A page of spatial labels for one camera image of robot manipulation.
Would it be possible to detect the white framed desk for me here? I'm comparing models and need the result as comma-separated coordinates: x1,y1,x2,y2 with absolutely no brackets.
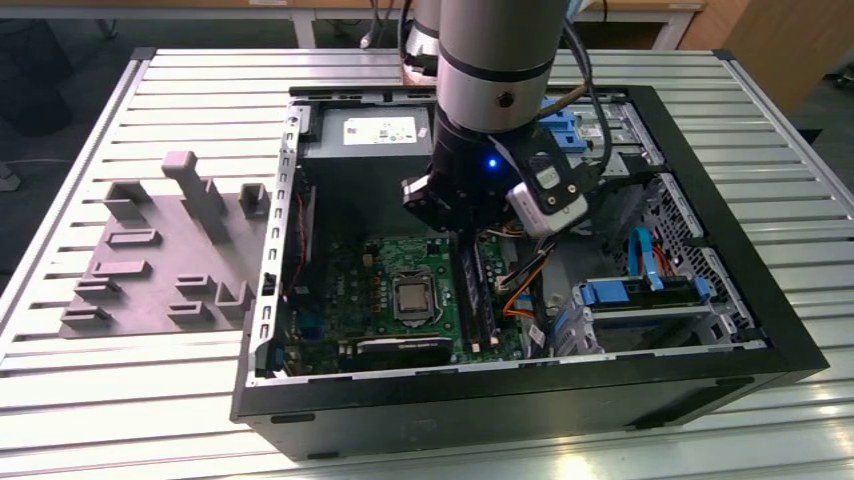
286,0,709,51

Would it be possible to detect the blue plastic drive carrier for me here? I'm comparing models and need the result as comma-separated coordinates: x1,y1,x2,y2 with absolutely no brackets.
538,97,590,155

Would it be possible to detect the black camera cable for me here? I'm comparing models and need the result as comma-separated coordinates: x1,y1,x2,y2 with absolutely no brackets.
558,17,617,177

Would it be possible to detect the hard disk in blue carrier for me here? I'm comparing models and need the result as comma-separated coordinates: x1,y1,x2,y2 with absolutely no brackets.
577,277,710,309

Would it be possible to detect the grey parts rack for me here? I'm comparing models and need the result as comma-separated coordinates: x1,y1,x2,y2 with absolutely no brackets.
58,151,273,342

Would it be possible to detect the silver CPU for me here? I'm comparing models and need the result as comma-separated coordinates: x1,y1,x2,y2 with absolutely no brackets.
398,285,433,311

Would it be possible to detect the CPU socket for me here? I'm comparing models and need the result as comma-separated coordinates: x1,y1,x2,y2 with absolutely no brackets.
389,269,441,326

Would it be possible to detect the black graphics card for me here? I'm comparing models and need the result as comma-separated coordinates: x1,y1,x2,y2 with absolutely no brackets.
338,334,454,372

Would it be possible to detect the grey power supply unit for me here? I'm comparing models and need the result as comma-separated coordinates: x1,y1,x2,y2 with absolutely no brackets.
297,106,440,239

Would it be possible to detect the green motherboard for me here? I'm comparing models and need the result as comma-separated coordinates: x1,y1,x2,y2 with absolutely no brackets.
283,232,536,376

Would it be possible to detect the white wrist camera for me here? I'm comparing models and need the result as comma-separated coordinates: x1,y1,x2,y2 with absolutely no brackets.
497,134,593,237

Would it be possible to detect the wooden cabinet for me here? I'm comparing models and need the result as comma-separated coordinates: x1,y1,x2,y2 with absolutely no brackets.
677,0,854,119

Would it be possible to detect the black chair base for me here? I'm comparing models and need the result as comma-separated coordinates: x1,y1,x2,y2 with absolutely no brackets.
824,64,854,94

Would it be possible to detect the black open PC case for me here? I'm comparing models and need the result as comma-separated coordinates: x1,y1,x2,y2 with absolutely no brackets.
229,83,832,462

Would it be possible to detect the metal drive cage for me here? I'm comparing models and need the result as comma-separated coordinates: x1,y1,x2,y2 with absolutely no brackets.
533,97,668,212

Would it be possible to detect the black cable bundle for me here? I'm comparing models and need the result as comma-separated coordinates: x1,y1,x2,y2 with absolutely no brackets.
497,172,662,294

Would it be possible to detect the blue wire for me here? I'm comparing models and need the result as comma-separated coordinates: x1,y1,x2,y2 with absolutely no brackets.
626,227,668,292

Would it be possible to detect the orange wire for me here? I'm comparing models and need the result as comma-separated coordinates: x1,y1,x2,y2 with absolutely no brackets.
502,282,537,320

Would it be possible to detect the black chair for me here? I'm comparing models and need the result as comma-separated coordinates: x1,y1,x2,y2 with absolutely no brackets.
0,14,77,139

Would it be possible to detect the metal disk bay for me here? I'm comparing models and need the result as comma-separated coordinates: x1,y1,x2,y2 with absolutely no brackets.
572,277,730,354

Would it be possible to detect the red wire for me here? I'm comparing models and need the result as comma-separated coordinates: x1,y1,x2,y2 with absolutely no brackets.
285,192,317,302

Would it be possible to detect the black RAM slot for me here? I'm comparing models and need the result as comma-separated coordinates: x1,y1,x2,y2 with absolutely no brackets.
473,234,502,347
449,234,484,353

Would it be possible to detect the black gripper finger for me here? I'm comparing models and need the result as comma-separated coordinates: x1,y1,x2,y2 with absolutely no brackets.
399,174,477,246

